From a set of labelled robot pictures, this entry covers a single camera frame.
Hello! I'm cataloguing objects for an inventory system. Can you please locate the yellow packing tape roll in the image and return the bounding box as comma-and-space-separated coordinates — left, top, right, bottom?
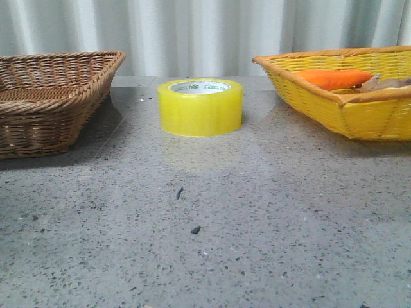
157, 78, 243, 137

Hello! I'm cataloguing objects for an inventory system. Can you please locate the white pleated curtain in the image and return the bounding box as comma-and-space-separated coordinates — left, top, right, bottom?
1, 1, 410, 78

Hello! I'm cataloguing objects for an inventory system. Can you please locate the orange plush carrot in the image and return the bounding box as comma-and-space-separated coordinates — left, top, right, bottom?
295, 69, 374, 90

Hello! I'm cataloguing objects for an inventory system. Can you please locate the brown wicker basket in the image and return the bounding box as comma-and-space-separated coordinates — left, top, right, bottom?
1, 51, 126, 159

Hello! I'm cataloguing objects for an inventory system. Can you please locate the yellow wicker basket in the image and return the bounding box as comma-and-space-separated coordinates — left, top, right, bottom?
252, 46, 410, 141

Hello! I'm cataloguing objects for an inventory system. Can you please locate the brown object in basket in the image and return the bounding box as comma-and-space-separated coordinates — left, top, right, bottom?
353, 75, 410, 93

